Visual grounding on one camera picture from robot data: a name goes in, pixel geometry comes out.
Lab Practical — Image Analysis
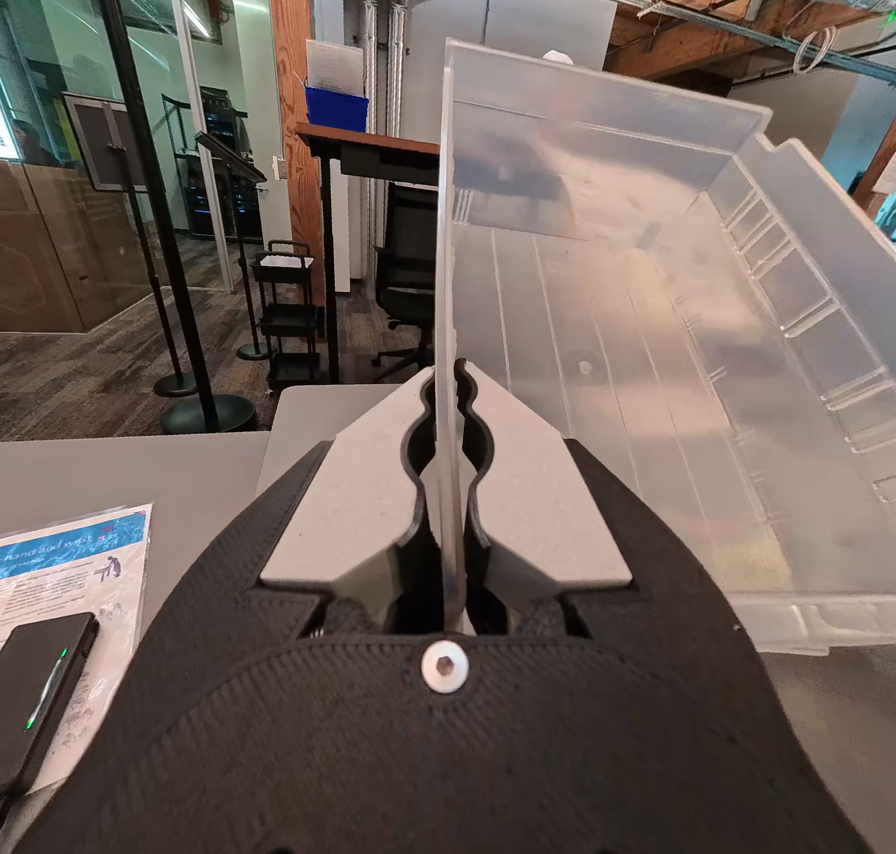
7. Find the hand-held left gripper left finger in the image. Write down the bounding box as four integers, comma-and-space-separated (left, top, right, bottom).
259, 368, 441, 634

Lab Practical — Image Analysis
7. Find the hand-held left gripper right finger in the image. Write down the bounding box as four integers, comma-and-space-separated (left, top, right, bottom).
454, 359, 636, 636

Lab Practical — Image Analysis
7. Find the clear plastic bin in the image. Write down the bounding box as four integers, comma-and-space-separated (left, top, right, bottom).
433, 37, 896, 657

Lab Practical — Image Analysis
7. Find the black cart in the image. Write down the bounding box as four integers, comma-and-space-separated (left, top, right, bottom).
251, 238, 328, 391

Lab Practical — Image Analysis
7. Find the black office chair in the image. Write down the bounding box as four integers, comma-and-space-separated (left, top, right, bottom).
370, 182, 441, 384

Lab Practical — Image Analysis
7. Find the black pole stand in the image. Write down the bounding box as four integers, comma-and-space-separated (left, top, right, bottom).
87, 0, 258, 435

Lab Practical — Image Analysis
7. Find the black device with green light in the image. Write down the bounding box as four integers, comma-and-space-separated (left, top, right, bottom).
0, 611, 101, 800

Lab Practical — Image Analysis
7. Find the black server rack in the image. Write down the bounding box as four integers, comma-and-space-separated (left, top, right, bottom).
171, 86, 266, 241

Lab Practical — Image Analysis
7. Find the black tilted sign stand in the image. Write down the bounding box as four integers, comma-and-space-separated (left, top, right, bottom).
195, 131, 274, 363

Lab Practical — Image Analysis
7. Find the wooden top desk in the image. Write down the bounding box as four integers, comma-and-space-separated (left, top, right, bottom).
295, 121, 443, 385

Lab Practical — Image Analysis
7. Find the wooden cabinet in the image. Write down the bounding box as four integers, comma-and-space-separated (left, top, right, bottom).
0, 159, 165, 335

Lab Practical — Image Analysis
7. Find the blue storage bin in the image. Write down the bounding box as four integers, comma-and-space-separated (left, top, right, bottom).
304, 39, 371, 134

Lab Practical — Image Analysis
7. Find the black framed sign stand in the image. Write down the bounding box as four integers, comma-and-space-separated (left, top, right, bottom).
62, 93, 198, 399

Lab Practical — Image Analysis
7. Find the wooden pillar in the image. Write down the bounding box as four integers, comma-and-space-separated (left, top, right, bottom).
268, 0, 328, 305

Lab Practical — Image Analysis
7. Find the glass partition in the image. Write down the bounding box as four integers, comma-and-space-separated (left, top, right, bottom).
0, 0, 281, 333

